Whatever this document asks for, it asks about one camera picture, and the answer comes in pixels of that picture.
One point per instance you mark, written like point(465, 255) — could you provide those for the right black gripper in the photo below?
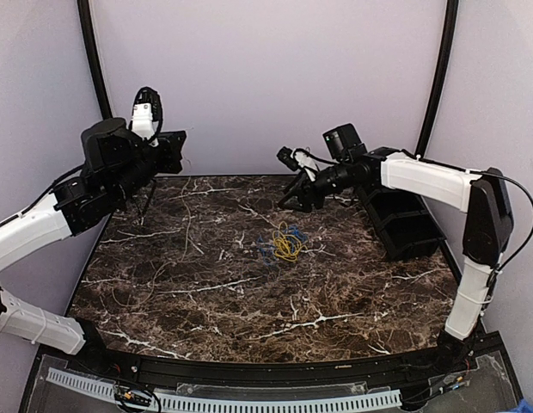
point(305, 188)

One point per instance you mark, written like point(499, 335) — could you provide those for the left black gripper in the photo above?
point(173, 142)

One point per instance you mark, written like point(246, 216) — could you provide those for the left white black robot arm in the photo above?
point(119, 161)

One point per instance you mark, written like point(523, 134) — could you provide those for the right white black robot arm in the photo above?
point(480, 194)

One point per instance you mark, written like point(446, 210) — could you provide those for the black three-compartment bin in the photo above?
point(402, 222)

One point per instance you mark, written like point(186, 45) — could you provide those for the blue object at corner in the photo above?
point(524, 407)

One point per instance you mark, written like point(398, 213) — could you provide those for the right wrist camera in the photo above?
point(299, 160)

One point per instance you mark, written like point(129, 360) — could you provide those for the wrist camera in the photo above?
point(147, 114)
point(299, 160)

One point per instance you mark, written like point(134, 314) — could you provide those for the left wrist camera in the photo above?
point(147, 114)

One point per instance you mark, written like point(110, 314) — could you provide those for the left black frame post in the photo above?
point(93, 58)

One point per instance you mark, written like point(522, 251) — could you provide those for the black frame post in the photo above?
point(444, 53)
point(93, 58)

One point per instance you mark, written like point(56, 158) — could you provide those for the black front rail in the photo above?
point(394, 370)

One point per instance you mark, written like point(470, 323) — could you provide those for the right black frame post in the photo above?
point(444, 53)

